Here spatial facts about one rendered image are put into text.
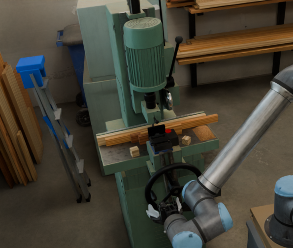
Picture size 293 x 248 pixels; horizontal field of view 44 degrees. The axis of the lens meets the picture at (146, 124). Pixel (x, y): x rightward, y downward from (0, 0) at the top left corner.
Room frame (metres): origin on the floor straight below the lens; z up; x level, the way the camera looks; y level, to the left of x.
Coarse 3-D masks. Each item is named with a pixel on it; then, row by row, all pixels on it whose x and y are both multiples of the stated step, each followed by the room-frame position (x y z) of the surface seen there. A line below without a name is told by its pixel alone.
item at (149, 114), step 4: (144, 100) 1.70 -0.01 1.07; (144, 104) 1.66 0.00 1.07; (156, 104) 1.65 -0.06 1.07; (144, 108) 1.62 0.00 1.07; (156, 108) 1.61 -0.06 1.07; (144, 112) 1.63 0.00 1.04; (148, 112) 1.58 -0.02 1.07; (152, 112) 1.57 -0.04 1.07; (156, 112) 1.58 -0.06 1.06; (160, 112) 1.58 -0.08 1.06; (144, 116) 1.64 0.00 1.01; (148, 116) 1.57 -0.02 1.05; (152, 116) 1.57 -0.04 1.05; (156, 116) 1.58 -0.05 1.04; (160, 116) 1.58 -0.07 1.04; (148, 120) 1.57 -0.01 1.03; (152, 120) 1.57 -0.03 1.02; (160, 120) 1.58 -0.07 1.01
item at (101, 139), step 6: (198, 114) 1.70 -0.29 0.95; (204, 114) 1.69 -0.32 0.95; (174, 120) 1.67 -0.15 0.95; (180, 120) 1.66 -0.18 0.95; (186, 120) 1.67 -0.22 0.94; (144, 126) 1.64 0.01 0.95; (150, 126) 1.63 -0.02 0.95; (114, 132) 1.61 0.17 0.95; (120, 132) 1.61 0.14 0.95; (126, 132) 1.61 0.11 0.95; (102, 138) 1.58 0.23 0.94; (102, 144) 1.58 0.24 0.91
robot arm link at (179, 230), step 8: (168, 224) 0.90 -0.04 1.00; (176, 224) 0.87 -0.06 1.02; (184, 224) 0.86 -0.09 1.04; (192, 224) 0.84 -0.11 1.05; (168, 232) 0.87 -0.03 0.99; (176, 232) 0.83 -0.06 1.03; (184, 232) 0.82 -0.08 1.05; (192, 232) 0.81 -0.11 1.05; (176, 240) 0.80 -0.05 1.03; (184, 240) 0.79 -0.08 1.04; (192, 240) 0.79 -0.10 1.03; (200, 240) 0.80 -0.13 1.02
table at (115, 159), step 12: (192, 132) 1.60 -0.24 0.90; (120, 144) 1.57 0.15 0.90; (132, 144) 1.56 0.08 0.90; (144, 144) 1.55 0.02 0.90; (180, 144) 1.51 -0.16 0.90; (192, 144) 1.50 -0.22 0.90; (204, 144) 1.50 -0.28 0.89; (216, 144) 1.52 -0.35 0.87; (108, 156) 1.48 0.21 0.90; (120, 156) 1.46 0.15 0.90; (144, 156) 1.45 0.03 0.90; (108, 168) 1.41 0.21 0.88; (120, 168) 1.42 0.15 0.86; (132, 168) 1.43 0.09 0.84
